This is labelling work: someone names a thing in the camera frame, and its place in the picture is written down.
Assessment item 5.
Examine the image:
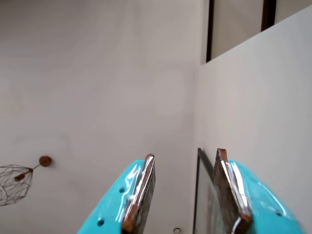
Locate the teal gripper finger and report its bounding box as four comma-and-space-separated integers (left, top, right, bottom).
77, 153, 156, 234
213, 148, 305, 234

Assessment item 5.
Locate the dark framed picture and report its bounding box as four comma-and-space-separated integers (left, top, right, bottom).
192, 147, 229, 234

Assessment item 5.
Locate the round wooden ceiling rose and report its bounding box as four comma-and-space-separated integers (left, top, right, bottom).
39, 156, 52, 168

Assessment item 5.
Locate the wire cage pendant lamp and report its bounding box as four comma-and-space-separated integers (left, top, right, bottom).
0, 163, 41, 207

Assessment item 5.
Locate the dark window frame post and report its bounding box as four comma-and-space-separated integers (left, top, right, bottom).
206, 0, 215, 63
261, 0, 277, 32

